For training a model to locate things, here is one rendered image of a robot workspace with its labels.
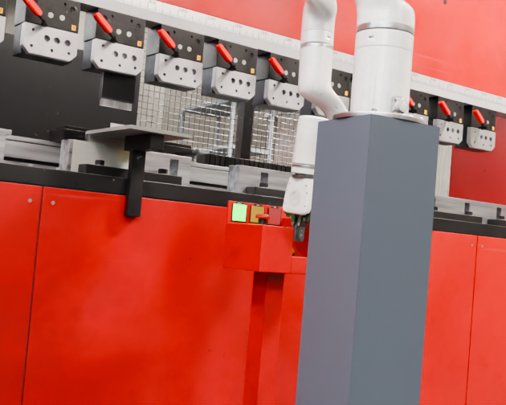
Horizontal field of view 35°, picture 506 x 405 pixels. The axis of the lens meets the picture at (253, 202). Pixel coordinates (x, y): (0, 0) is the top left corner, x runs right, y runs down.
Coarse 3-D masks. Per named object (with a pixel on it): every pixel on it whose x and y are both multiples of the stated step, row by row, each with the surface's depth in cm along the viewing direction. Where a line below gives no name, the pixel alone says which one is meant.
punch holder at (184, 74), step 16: (176, 32) 236; (192, 32) 240; (160, 48) 233; (192, 48) 240; (160, 64) 233; (176, 64) 236; (192, 64) 239; (160, 80) 234; (176, 80) 236; (192, 80) 240
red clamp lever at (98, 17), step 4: (96, 16) 218; (100, 16) 218; (96, 20) 219; (100, 20) 218; (104, 20) 219; (100, 24) 219; (104, 24) 219; (108, 24) 220; (104, 28) 219; (108, 28) 219; (108, 32) 220; (112, 32) 221; (112, 36) 221; (116, 36) 220; (112, 40) 222; (116, 40) 220
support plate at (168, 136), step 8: (112, 128) 209; (120, 128) 206; (128, 128) 202; (136, 128) 202; (144, 128) 204; (104, 136) 223; (112, 136) 221; (120, 136) 220; (168, 136) 211; (176, 136) 209; (184, 136) 211
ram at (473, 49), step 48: (96, 0) 222; (192, 0) 240; (240, 0) 250; (288, 0) 261; (432, 0) 302; (480, 0) 318; (288, 48) 262; (336, 48) 274; (432, 48) 302; (480, 48) 319
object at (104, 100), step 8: (104, 72) 227; (104, 80) 227; (112, 80) 228; (120, 80) 230; (128, 80) 231; (104, 88) 227; (112, 88) 228; (120, 88) 230; (128, 88) 231; (104, 96) 227; (112, 96) 228; (120, 96) 230; (128, 96) 231; (104, 104) 228; (112, 104) 229; (120, 104) 231; (128, 104) 232
